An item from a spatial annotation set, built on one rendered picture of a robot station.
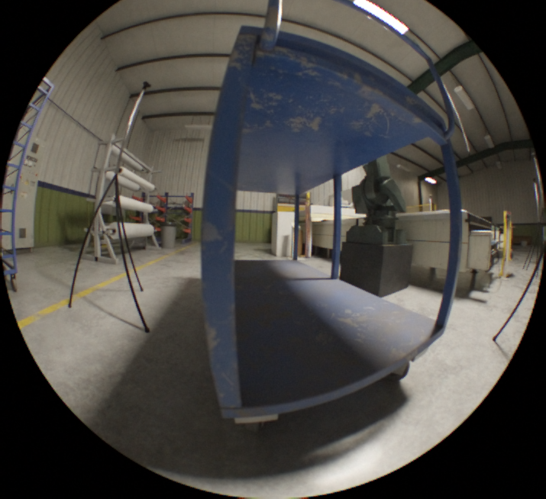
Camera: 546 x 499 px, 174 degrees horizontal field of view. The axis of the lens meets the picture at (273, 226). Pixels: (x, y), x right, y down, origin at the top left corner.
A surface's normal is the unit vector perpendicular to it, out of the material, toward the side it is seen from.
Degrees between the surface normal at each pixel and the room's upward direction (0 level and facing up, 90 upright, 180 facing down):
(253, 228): 90
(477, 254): 90
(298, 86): 180
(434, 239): 90
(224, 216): 90
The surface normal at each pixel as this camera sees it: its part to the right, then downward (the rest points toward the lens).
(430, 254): -0.97, -0.04
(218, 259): 0.22, -0.01
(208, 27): 0.01, 0.98
